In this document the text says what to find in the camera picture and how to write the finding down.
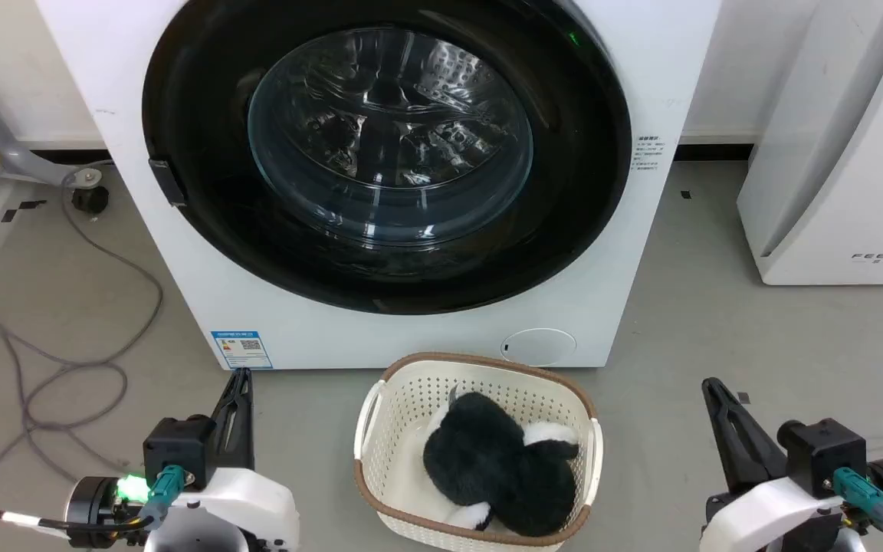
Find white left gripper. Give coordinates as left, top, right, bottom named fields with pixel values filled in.
left=144, top=368, right=301, bottom=552

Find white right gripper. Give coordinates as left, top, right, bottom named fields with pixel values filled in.
left=698, top=377, right=847, bottom=552

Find white front-load washing machine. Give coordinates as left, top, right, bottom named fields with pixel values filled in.
left=34, top=0, right=723, bottom=372

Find round black glass washer door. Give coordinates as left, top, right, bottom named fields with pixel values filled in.
left=142, top=0, right=633, bottom=316

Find blue energy label sticker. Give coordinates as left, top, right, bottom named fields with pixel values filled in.
left=210, top=330, right=274, bottom=370

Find white basket with brown rim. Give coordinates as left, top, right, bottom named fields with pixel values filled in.
left=353, top=352, right=604, bottom=552

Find round white filter cover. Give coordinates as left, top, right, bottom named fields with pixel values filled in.
left=501, top=328, right=577, bottom=367

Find black and white plush toy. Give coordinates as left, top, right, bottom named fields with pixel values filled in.
left=422, top=391, right=581, bottom=537

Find black round levelling foot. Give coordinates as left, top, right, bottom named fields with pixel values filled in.
left=71, top=185, right=110, bottom=215

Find white air purifier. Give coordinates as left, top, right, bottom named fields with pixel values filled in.
left=736, top=0, right=883, bottom=286

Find black text warning sticker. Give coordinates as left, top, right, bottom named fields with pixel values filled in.
left=635, top=135, right=665, bottom=173

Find grey metal furniture leg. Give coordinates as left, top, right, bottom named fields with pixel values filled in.
left=0, top=80, right=103, bottom=187

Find right teal plug camera cable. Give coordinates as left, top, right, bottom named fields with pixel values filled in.
left=832, top=468, right=883, bottom=552

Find teal plug camera cable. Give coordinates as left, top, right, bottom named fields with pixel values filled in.
left=0, top=464, right=186, bottom=539
left=832, top=468, right=883, bottom=552

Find left teal plug camera cable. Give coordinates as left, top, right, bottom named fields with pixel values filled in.
left=0, top=464, right=186, bottom=539

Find grey power cable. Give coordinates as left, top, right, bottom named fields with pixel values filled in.
left=0, top=166, right=165, bottom=516

